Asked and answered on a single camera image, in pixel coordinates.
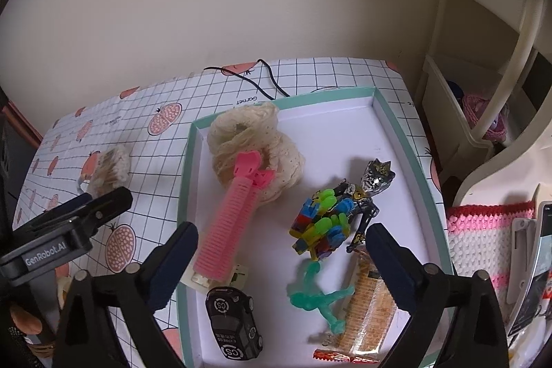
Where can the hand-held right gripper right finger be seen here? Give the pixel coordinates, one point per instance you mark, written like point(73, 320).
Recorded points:
point(388, 264)

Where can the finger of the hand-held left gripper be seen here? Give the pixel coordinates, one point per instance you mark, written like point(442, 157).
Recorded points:
point(112, 204)
point(71, 204)

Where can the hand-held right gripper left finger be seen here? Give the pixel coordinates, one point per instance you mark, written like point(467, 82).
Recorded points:
point(172, 269)

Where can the bag of cotton swabs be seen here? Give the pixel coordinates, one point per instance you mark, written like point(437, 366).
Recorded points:
point(110, 167)

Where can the clear biscuit packet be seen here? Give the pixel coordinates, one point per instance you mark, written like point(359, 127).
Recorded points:
point(371, 307)

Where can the pink hair roller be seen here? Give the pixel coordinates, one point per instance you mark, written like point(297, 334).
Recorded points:
point(228, 230)

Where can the colourful block toy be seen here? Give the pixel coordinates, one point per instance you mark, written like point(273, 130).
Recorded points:
point(319, 230)

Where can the black toy car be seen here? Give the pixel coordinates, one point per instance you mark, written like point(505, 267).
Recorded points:
point(230, 320)

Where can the green stretchy toy figure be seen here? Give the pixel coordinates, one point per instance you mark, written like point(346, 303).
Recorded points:
point(310, 299)

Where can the silver headed toy figure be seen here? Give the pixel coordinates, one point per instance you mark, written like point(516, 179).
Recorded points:
point(377, 178)

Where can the red snack packet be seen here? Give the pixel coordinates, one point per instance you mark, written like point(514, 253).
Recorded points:
point(336, 356)

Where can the white box with teal rim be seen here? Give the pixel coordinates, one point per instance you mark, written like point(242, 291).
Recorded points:
point(336, 144)

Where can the cream fluffy scrunchie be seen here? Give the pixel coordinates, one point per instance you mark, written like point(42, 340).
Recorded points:
point(241, 144)

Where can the person's left hand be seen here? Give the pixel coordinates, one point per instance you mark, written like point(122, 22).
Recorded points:
point(26, 319)

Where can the grid fruit print tablecloth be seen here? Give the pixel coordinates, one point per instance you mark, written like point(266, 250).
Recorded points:
point(142, 187)

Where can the dark cabinet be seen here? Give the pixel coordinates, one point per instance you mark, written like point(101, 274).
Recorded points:
point(8, 161)

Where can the pink white crochet cloth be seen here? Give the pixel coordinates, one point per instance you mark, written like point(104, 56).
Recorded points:
point(478, 247)

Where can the cream curved chair back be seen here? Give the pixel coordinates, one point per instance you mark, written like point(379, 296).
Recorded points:
point(517, 169)

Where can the pink purple crochet item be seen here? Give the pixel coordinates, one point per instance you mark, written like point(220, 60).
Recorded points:
point(476, 111)

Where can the cream desk shelf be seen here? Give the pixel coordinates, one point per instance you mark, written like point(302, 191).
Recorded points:
point(448, 92)

